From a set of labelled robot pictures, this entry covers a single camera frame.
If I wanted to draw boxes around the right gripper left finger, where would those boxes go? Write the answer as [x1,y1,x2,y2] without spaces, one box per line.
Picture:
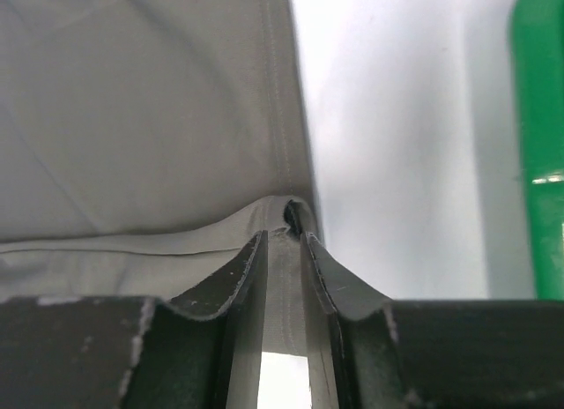
[120,231,268,408]

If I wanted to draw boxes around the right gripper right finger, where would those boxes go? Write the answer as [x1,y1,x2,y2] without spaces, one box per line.
[301,233,423,408]

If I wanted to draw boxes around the grey t shirt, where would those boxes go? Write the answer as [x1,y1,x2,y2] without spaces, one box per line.
[1,0,317,355]

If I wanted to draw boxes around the green plastic tray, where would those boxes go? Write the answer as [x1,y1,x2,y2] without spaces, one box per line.
[511,0,563,300]

